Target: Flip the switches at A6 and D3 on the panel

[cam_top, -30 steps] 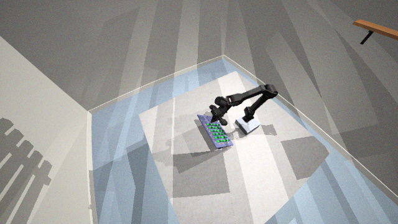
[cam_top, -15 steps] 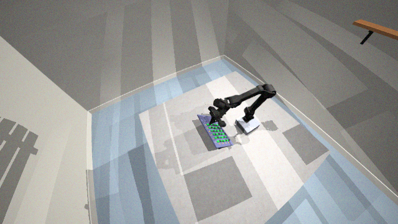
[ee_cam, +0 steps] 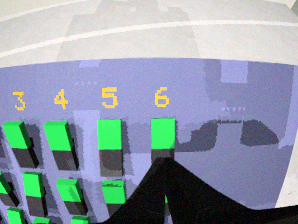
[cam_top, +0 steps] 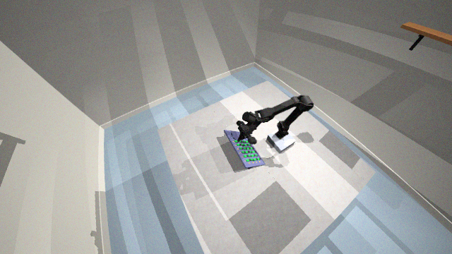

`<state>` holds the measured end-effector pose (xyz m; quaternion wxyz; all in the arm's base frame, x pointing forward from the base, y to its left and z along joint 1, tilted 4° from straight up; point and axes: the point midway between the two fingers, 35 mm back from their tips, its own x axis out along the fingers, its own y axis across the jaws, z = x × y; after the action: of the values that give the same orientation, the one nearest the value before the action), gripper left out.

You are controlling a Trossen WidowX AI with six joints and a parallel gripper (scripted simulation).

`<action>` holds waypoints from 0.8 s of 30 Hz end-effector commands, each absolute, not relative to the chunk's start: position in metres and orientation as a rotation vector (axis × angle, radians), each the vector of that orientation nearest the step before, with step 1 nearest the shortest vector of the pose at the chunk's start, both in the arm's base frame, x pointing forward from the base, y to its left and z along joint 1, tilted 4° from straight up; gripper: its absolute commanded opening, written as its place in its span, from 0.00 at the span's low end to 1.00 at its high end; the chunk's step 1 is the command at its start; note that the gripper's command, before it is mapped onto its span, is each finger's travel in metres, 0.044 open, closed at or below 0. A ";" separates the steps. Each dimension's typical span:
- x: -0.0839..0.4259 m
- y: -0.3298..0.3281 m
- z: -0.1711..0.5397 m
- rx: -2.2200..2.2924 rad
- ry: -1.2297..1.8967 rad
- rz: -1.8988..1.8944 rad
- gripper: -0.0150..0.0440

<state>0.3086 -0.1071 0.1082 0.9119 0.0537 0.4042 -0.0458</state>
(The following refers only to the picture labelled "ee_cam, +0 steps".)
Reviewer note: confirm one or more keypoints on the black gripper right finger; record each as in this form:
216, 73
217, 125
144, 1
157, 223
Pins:
192, 201

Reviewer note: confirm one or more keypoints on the blue switch panel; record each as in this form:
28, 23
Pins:
76, 137

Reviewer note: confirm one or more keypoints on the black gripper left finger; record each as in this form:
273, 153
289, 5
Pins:
147, 203

